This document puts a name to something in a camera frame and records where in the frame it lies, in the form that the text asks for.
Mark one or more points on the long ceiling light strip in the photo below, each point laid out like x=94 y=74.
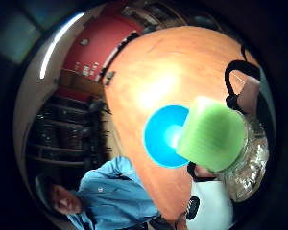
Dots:
x=56 y=43

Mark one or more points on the the person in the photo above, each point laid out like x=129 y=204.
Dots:
x=115 y=195

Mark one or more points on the clear bottle with green cap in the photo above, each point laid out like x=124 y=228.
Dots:
x=214 y=134

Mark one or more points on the brown cardboard box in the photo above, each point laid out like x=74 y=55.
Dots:
x=80 y=82

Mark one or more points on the dark wooden shelving unit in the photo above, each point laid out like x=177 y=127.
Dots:
x=64 y=134

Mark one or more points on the red wall panel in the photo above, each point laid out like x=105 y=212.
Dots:
x=99 y=44

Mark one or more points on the blue bowl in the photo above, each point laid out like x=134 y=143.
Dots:
x=161 y=137

